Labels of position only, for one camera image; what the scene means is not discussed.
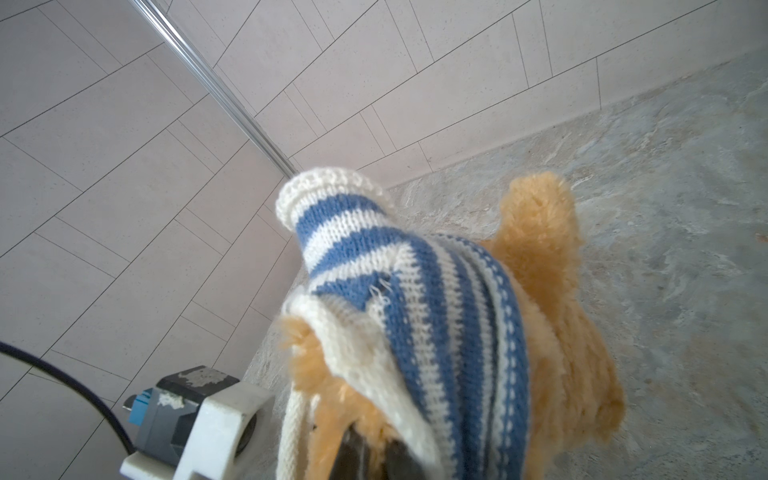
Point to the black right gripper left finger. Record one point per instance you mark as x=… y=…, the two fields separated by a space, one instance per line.
x=353 y=457

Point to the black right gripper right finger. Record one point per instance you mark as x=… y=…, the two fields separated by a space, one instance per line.
x=399 y=464

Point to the blue white striped sweater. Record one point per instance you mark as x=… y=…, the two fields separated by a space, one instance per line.
x=426 y=327

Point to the brown teddy bear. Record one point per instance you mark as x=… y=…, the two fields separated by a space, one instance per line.
x=575 y=393

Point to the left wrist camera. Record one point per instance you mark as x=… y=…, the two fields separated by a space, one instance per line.
x=199 y=423

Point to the aluminium left corner post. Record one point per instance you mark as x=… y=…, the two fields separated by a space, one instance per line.
x=217 y=89

